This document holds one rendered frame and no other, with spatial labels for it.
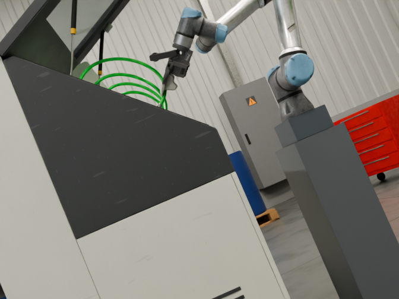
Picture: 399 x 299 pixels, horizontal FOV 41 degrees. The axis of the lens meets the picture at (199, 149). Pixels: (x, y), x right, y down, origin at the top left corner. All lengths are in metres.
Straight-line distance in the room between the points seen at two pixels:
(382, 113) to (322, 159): 3.82
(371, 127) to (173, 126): 4.45
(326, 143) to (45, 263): 1.18
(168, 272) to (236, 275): 0.22
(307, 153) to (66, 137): 0.95
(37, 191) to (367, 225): 1.29
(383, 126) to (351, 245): 3.87
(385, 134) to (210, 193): 4.38
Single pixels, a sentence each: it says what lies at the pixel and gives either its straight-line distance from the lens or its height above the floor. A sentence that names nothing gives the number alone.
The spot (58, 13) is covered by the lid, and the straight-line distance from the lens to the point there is 2.14.
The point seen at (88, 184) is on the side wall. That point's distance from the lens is 1.83.
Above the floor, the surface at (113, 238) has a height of 0.74.
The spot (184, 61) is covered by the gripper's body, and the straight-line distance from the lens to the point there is 2.16.
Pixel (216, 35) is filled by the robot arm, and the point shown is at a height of 1.31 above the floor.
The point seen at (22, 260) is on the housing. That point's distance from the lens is 1.89.
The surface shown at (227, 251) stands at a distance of 1.83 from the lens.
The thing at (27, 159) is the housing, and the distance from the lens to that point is 1.88.
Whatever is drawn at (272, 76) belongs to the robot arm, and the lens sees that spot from 2.31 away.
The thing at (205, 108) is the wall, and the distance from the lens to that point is 9.02.
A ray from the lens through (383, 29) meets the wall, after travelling 10.70.
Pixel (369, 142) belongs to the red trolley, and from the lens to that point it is 6.17.
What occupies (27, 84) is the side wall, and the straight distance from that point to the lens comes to 1.92.
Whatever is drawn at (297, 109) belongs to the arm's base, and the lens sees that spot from 2.27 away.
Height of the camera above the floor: 0.79
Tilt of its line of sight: 4 degrees up
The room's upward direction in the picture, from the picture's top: 23 degrees counter-clockwise
